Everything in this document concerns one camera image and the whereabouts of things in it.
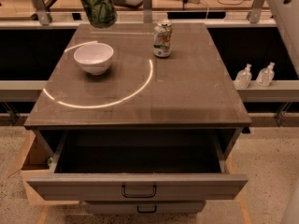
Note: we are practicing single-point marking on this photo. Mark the right clear sanitizer bottle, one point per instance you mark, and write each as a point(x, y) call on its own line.
point(266, 75)

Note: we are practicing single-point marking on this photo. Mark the middle metal shelf bracket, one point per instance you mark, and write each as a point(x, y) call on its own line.
point(147, 11)

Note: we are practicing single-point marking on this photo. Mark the white ceramic bowl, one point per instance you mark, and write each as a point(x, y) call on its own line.
point(94, 58)

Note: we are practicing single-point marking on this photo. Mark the clear sanitizer bottle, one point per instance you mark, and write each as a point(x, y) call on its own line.
point(243, 77)
point(266, 75)

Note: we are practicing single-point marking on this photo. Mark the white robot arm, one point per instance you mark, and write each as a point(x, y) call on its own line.
point(286, 15)

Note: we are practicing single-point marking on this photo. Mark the left clear sanitizer bottle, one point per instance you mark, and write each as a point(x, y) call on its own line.
point(243, 77)

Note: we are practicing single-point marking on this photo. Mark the open top drawer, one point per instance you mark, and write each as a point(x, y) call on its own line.
point(138, 165)

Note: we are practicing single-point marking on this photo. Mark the metal shelf bracket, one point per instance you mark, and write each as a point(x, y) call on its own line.
point(256, 10)
point(42, 12)
point(147, 11)

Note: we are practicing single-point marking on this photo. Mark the right metal shelf bracket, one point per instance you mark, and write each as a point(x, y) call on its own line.
point(256, 10)

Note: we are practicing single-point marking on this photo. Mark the grey drawer cabinet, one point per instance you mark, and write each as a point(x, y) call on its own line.
point(190, 90)

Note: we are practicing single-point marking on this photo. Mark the left metal shelf bracket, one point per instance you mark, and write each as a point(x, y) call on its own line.
point(42, 12)

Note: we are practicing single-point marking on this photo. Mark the lower closed drawer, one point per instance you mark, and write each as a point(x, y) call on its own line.
point(143, 207)

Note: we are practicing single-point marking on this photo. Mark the white green soda can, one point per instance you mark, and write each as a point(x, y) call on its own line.
point(162, 39)

